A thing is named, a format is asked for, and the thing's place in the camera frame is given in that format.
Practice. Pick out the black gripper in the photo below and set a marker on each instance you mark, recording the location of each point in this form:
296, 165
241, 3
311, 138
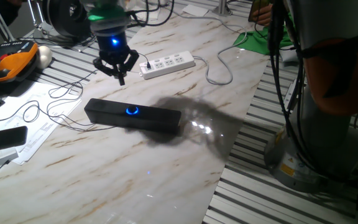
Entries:
113, 46

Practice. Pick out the black speaker bar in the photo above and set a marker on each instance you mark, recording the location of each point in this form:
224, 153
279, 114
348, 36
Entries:
154, 119

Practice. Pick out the dark handheld phone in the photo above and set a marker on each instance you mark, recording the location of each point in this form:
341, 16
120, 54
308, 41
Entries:
256, 7

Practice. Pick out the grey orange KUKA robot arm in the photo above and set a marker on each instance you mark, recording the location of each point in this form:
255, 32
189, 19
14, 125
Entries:
322, 140

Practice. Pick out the operator hand with dark sleeve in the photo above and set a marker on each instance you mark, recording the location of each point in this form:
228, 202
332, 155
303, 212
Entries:
15, 2

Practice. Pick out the bare hand with grey sleeve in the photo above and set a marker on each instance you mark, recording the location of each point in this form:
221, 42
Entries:
263, 17

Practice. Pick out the black usb plug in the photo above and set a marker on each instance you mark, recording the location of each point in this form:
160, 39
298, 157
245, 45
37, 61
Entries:
148, 65

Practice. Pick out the white power strip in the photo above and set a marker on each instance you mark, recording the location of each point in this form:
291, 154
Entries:
169, 65

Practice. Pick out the white computer mouse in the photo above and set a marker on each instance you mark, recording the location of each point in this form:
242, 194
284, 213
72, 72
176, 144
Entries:
44, 56

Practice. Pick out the white paper card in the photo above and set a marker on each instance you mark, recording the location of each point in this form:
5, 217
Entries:
195, 10

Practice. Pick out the white printed paper sheets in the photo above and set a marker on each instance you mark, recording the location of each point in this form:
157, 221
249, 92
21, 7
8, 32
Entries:
42, 130

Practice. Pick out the marble pattern board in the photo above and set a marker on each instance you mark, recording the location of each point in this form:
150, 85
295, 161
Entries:
135, 171

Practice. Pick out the orange black teach pendant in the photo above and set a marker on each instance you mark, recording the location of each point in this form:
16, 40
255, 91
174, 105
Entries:
11, 63

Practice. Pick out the green cloth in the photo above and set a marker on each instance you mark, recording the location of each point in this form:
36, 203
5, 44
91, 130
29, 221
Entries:
253, 43

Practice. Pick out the black smartphone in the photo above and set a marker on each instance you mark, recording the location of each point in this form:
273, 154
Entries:
2, 139

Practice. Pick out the white cloth piece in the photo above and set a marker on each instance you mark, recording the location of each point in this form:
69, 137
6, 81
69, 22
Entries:
289, 55

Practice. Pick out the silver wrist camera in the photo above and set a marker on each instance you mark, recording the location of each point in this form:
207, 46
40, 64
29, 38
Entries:
110, 25

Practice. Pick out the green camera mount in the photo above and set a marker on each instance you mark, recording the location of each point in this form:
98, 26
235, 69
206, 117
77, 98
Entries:
104, 14

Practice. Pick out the upright aluminium post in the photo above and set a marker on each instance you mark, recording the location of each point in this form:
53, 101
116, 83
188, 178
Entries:
222, 7

